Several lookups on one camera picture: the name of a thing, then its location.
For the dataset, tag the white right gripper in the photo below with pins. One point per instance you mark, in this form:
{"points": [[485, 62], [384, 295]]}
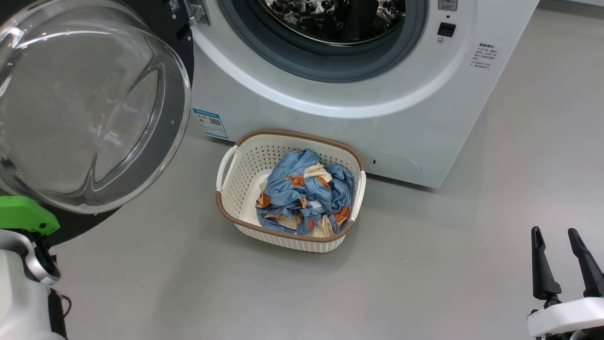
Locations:
{"points": [[566, 316]]}

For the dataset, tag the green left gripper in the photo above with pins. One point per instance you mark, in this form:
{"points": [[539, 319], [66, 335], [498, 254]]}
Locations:
{"points": [[23, 215]]}

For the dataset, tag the black-rimmed glass washer door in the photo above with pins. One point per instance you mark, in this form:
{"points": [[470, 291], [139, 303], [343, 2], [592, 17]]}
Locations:
{"points": [[85, 104]]}

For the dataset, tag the blue patterned clothes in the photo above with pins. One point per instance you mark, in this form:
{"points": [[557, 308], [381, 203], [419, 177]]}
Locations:
{"points": [[302, 193]]}

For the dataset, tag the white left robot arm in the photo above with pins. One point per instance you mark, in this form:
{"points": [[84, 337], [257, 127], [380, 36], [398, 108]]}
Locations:
{"points": [[19, 297]]}

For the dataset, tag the white front-load washing machine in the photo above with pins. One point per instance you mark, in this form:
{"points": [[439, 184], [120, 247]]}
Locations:
{"points": [[424, 118]]}

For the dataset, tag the cream perforated laundry basket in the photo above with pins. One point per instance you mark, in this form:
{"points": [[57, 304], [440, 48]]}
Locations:
{"points": [[245, 165]]}

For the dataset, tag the blue energy label sticker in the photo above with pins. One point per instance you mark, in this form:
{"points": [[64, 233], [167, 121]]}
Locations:
{"points": [[210, 123]]}

